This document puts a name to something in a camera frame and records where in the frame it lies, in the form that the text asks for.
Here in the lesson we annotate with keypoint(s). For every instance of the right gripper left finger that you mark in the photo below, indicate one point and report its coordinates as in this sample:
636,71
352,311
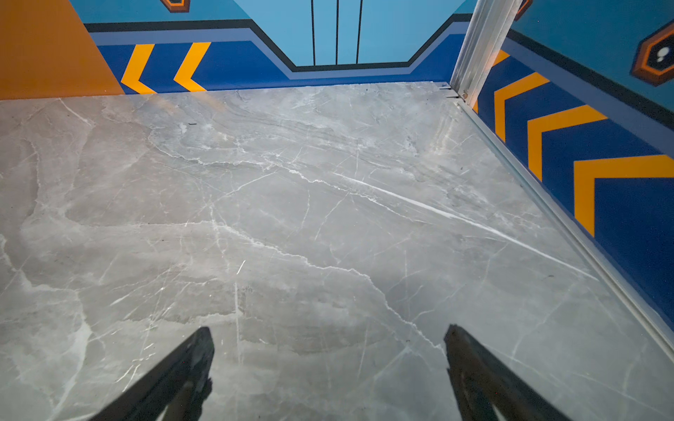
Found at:
175,389

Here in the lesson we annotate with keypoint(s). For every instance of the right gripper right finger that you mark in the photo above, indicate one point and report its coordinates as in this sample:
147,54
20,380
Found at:
485,388

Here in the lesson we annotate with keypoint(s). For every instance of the aluminium corner post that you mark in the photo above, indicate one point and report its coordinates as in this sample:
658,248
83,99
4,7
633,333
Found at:
488,28

